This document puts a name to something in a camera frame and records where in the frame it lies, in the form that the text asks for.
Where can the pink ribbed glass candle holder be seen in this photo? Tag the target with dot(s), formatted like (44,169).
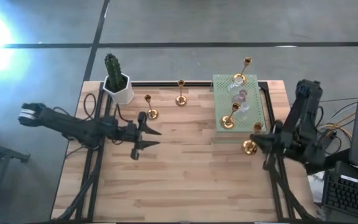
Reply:
(240,97)

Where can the black keyboard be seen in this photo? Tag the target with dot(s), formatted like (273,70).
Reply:
(346,196)

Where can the black angled support bar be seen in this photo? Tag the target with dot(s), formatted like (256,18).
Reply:
(314,169)

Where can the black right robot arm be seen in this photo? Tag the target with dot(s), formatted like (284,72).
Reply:
(306,102)

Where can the white hexagonal plant pot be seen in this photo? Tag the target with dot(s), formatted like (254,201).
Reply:
(123,96)

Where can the white paper sheet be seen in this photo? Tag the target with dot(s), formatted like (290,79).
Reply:
(314,186)

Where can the black tripod stand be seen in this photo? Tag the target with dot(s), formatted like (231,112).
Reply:
(3,152)

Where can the green perforated metal shelf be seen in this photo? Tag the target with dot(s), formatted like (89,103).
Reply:
(257,105)

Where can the brass candlestick holder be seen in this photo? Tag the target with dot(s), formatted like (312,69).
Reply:
(227,122)
(250,148)
(240,76)
(152,114)
(181,100)

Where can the clear ribbed glass candle holder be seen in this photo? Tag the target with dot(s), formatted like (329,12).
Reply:
(244,108)
(236,85)

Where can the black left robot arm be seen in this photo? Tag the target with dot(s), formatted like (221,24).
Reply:
(73,126)

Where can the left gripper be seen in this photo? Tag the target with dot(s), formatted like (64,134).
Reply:
(138,135)

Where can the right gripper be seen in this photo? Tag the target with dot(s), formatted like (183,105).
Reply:
(275,140)

